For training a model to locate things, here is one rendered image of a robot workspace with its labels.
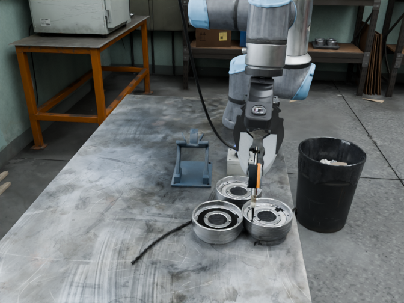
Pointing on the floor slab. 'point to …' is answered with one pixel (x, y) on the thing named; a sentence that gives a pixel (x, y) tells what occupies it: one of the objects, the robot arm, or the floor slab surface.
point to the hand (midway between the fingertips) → (255, 170)
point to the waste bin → (327, 182)
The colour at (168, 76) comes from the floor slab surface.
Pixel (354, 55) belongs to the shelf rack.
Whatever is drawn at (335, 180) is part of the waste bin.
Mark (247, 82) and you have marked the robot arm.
